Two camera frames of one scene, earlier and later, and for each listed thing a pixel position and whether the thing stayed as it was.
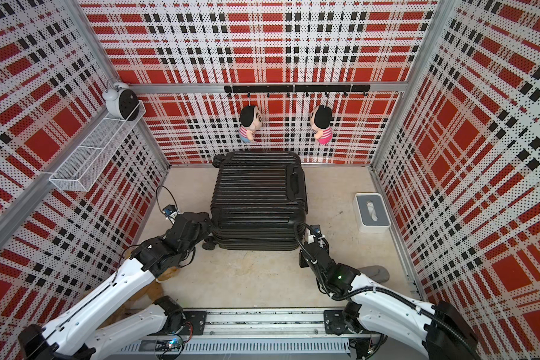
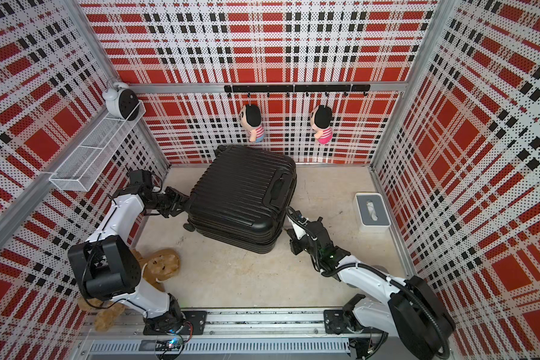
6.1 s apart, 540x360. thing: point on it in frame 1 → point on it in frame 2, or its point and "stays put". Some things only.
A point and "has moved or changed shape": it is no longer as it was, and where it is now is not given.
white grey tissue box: [370, 212] stays put
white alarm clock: [121, 101] stays put
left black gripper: [205, 231] → [176, 196]
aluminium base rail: [257, 334] stays put
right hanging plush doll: [321, 122] stays put
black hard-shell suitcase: [258, 198] has moved or changed shape
